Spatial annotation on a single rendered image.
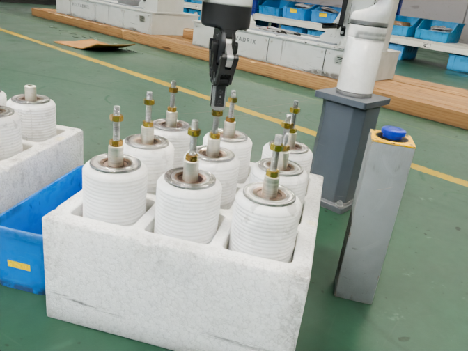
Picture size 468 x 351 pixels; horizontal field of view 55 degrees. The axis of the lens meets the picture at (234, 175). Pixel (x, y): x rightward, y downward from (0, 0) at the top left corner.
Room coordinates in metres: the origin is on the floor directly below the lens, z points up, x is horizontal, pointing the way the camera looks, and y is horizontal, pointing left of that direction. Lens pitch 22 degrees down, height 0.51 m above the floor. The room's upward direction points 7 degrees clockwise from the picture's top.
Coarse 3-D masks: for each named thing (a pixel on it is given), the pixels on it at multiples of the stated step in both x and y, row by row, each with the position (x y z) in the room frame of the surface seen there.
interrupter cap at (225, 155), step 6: (198, 150) 0.73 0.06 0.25; (204, 150) 0.74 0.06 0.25; (222, 150) 0.74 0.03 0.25; (228, 150) 0.75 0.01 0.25; (198, 156) 0.70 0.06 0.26; (204, 156) 0.70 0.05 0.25; (222, 156) 0.72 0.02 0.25; (228, 156) 0.72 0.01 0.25; (234, 156) 0.72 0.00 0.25; (216, 162) 0.69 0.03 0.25; (222, 162) 0.69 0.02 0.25
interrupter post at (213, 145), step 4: (208, 136) 0.73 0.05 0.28; (208, 140) 0.72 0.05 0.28; (212, 140) 0.71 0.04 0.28; (216, 140) 0.72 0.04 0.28; (220, 140) 0.72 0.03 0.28; (208, 144) 0.72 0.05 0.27; (212, 144) 0.71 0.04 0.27; (216, 144) 0.72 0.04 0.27; (208, 148) 0.72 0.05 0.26; (212, 148) 0.71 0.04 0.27; (216, 148) 0.72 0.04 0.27; (208, 152) 0.72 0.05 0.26; (212, 152) 0.71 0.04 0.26; (216, 152) 0.72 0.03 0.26; (212, 156) 0.71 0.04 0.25; (216, 156) 0.72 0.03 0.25
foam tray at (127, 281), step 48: (48, 240) 0.57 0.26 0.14; (96, 240) 0.55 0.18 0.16; (144, 240) 0.55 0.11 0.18; (48, 288) 0.57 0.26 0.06; (96, 288) 0.55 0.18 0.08; (144, 288) 0.54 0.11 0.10; (192, 288) 0.53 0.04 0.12; (240, 288) 0.51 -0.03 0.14; (288, 288) 0.50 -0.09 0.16; (144, 336) 0.54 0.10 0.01; (192, 336) 0.52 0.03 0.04; (240, 336) 0.51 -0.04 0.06; (288, 336) 0.50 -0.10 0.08
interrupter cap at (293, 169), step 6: (258, 162) 0.70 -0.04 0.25; (264, 162) 0.71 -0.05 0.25; (270, 162) 0.72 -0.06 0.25; (288, 162) 0.72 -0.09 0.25; (294, 162) 0.73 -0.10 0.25; (264, 168) 0.68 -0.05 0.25; (288, 168) 0.71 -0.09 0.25; (294, 168) 0.70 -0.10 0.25; (300, 168) 0.70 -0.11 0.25; (282, 174) 0.67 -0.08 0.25; (288, 174) 0.67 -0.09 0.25; (294, 174) 0.67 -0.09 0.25; (300, 174) 0.68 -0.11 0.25
